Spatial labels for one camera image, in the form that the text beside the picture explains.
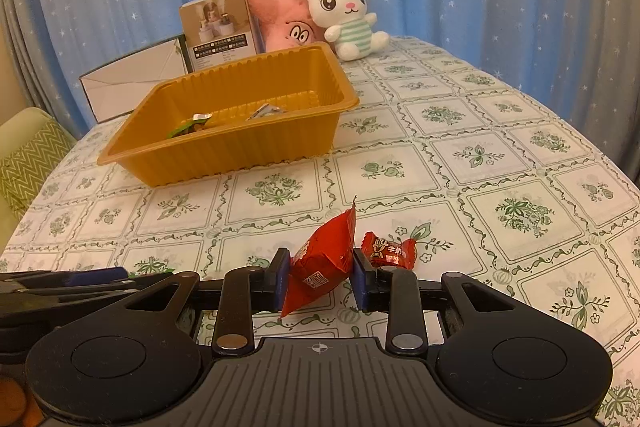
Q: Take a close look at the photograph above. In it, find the large red snack packet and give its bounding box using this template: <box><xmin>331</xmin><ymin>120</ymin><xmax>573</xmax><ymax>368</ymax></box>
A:
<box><xmin>281</xmin><ymin>203</ymin><xmax>356</xmax><ymax>317</ymax></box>

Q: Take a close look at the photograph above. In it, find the small red candy packet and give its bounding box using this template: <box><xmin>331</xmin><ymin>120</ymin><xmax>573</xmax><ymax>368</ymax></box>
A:
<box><xmin>360</xmin><ymin>231</ymin><xmax>416</xmax><ymax>270</ymax></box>

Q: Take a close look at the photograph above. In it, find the green chevron cushion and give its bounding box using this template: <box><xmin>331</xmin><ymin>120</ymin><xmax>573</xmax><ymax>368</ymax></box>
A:
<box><xmin>1</xmin><ymin>121</ymin><xmax>75</xmax><ymax>219</ymax></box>

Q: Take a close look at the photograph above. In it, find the green floral tablecloth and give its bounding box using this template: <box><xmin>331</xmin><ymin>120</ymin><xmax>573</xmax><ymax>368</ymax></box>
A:
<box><xmin>1</xmin><ymin>38</ymin><xmax>639</xmax><ymax>426</ymax></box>

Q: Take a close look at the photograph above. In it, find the yellow-green sofa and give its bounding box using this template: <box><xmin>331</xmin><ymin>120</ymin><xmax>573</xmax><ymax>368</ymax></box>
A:
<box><xmin>0</xmin><ymin>108</ymin><xmax>51</xmax><ymax>253</ymax></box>

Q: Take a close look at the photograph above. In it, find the silver green snack bag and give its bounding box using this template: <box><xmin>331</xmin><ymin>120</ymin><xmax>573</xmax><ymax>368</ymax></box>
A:
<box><xmin>168</xmin><ymin>113</ymin><xmax>213</xmax><ymax>138</ymax></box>

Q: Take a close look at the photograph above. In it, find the small clear wrapped snack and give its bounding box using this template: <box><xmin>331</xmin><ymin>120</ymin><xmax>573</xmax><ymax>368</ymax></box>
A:
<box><xmin>246</xmin><ymin>103</ymin><xmax>284</xmax><ymax>121</ymax></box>

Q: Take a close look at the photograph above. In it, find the orange plastic tray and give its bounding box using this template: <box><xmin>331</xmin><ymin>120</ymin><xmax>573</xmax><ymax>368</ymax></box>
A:
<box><xmin>96</xmin><ymin>43</ymin><xmax>359</xmax><ymax>187</ymax></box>

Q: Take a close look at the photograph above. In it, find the white flat cardboard box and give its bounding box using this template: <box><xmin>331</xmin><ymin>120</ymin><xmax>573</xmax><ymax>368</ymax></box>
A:
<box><xmin>79</xmin><ymin>35</ymin><xmax>190</xmax><ymax>123</ymax></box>

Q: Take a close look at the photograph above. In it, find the brown product box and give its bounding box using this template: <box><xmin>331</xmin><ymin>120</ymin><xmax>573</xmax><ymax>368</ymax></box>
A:
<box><xmin>179</xmin><ymin>0</ymin><xmax>262</xmax><ymax>71</ymax></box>

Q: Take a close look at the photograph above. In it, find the pink star plush toy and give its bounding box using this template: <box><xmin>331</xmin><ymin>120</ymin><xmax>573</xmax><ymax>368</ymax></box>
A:
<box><xmin>247</xmin><ymin>0</ymin><xmax>324</xmax><ymax>52</ymax></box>

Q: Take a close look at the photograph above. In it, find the white bunny plush toy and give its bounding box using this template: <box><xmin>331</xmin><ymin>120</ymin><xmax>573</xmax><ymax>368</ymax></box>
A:
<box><xmin>306</xmin><ymin>0</ymin><xmax>390</xmax><ymax>62</ymax></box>

